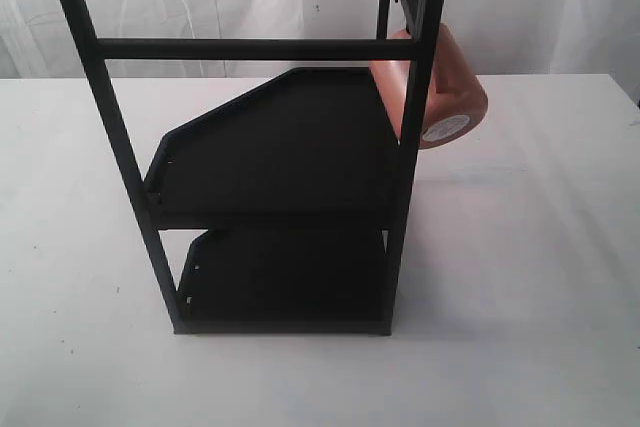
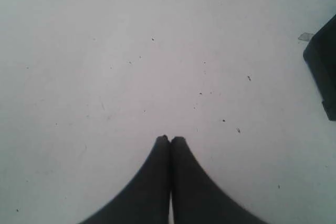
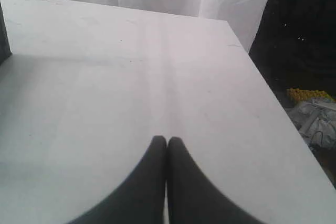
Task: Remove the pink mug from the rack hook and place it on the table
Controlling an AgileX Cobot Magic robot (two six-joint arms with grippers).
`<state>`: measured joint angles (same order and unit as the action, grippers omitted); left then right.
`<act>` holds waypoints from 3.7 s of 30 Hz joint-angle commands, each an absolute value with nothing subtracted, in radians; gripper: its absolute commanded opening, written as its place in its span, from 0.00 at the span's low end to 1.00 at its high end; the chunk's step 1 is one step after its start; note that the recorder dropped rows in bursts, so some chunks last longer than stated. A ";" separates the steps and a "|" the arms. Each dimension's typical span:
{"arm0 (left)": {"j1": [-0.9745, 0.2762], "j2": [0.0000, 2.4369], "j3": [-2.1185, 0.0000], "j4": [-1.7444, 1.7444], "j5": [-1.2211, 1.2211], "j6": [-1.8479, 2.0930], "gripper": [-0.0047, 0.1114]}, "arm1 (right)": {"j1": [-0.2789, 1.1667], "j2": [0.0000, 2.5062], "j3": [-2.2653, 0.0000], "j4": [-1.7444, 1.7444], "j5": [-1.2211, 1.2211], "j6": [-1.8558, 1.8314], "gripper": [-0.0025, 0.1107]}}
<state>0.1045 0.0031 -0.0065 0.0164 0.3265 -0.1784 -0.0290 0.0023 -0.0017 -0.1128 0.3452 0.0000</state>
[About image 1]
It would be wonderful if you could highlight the copper-coloured mug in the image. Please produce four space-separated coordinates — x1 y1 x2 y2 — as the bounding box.
369 23 488 149

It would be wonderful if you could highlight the black metal shelf rack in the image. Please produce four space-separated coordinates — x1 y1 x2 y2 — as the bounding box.
59 0 444 336

